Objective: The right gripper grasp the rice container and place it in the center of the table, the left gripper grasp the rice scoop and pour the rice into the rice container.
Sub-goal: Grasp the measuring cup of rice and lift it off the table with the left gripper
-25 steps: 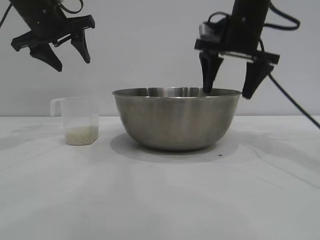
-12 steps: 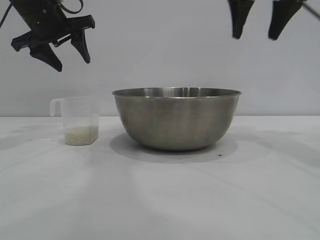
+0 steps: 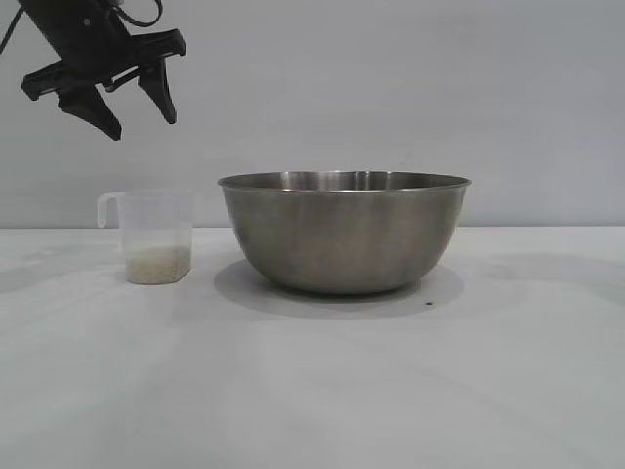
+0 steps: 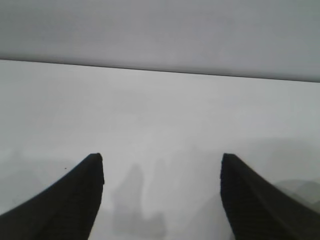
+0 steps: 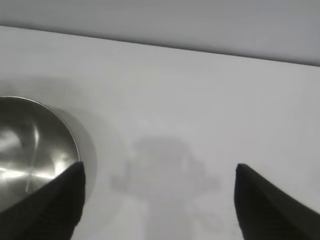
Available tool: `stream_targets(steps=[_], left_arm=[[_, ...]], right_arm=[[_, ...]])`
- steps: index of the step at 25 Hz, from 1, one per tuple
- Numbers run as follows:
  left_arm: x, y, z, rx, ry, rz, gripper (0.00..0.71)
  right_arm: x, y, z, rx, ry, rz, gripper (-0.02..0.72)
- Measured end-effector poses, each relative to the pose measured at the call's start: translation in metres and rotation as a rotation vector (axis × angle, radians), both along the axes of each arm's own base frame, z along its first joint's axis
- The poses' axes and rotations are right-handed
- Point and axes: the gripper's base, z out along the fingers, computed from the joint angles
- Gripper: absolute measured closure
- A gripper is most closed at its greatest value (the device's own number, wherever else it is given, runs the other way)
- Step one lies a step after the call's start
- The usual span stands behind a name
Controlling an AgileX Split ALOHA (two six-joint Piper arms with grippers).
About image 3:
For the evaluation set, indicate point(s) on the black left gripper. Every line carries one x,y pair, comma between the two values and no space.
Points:
80,46

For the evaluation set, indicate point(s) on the translucent plastic measuring cup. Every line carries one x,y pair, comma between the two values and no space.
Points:
154,220

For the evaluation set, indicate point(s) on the white rice grains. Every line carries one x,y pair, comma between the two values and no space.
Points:
156,266

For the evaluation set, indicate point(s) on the stainless steel mixing bowl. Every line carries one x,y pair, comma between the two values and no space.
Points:
342,234

